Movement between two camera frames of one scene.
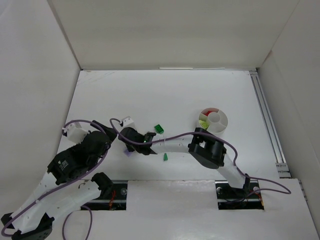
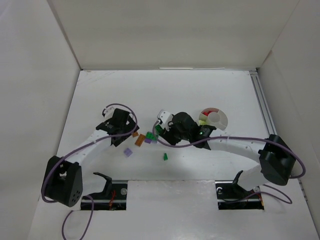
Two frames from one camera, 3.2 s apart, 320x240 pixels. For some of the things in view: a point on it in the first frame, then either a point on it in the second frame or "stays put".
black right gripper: [128, 139] → [165, 135]
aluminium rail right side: [281, 165] stays put
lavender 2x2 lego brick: [126, 152] stays put
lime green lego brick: [204, 124] stays put
